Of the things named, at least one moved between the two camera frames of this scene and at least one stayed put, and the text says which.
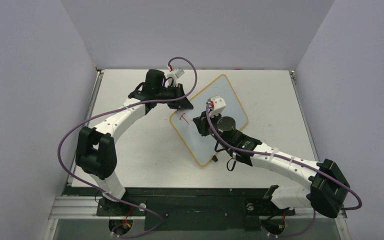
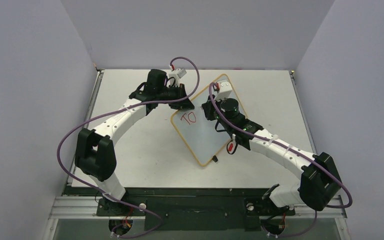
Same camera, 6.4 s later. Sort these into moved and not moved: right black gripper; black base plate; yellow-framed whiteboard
Moved: right black gripper
Not moved: yellow-framed whiteboard; black base plate
